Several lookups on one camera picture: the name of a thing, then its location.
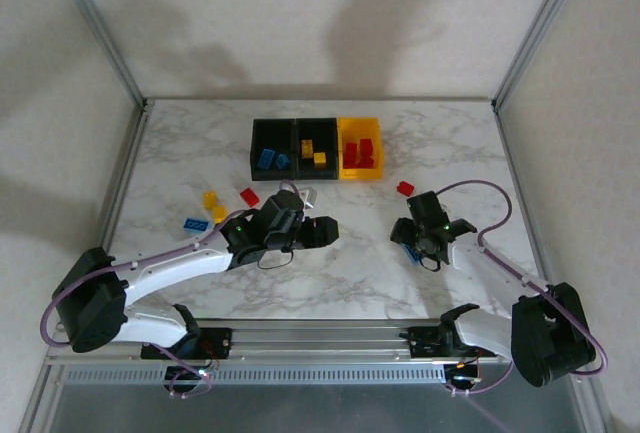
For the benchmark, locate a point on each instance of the long yellow lego brick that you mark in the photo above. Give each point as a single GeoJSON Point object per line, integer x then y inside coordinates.
{"type": "Point", "coordinates": [306, 148]}

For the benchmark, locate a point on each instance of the aluminium frame post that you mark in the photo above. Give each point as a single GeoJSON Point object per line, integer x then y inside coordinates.
{"type": "Point", "coordinates": [102, 33]}
{"type": "Point", "coordinates": [537, 28]}

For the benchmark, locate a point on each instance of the small blue lego brick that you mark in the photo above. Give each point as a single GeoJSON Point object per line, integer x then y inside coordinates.
{"type": "Point", "coordinates": [283, 161]}

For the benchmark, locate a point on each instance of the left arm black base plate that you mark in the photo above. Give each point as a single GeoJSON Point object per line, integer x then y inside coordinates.
{"type": "Point", "coordinates": [220, 340]}

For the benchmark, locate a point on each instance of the aluminium table side rail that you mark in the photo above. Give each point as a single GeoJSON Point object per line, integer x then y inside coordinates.
{"type": "Point", "coordinates": [528, 203]}
{"type": "Point", "coordinates": [131, 153]}

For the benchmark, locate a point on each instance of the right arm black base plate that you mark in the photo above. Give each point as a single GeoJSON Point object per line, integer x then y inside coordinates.
{"type": "Point", "coordinates": [425, 345]}

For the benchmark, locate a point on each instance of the yellow plastic bin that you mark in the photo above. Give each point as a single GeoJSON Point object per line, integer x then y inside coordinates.
{"type": "Point", "coordinates": [360, 125]}

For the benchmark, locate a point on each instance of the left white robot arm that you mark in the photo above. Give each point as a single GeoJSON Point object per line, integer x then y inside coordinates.
{"type": "Point", "coordinates": [170, 265]}

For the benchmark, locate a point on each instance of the aluminium mounting rail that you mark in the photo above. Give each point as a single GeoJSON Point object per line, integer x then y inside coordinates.
{"type": "Point", "coordinates": [325, 340]}

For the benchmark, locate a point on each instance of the grey metal panel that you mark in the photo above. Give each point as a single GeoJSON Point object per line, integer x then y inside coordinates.
{"type": "Point", "coordinates": [325, 410]}

